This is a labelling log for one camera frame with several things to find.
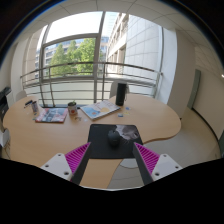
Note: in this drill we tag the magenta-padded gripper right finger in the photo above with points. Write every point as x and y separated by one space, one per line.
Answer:
165 165

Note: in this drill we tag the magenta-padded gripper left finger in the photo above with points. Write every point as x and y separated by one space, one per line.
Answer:
58 165

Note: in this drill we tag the black computer mouse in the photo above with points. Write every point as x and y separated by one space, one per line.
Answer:
114 138

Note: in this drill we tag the black mouse pad with cat print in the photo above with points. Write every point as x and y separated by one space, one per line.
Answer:
100 140

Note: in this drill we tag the white table base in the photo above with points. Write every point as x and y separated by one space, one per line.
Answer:
128 163

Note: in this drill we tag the red magazine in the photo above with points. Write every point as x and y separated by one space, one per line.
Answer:
51 115

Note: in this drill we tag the white mug with plant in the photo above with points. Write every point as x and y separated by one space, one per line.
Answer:
72 110

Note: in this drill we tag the patterned cup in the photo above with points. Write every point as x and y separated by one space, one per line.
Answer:
34 107

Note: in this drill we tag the yellow sticker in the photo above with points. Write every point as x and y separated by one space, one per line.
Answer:
127 113

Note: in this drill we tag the round blue sticker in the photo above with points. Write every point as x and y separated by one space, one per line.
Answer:
120 115

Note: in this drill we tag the small blue sticker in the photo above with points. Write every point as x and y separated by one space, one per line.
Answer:
127 108

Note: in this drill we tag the white and blue open magazine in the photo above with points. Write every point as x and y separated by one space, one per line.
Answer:
100 110

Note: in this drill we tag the grey door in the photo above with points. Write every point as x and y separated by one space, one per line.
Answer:
194 89

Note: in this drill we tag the black drink bottle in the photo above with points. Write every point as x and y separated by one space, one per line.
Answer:
120 94

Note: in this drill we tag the metal balcony railing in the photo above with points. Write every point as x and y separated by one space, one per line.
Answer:
83 64

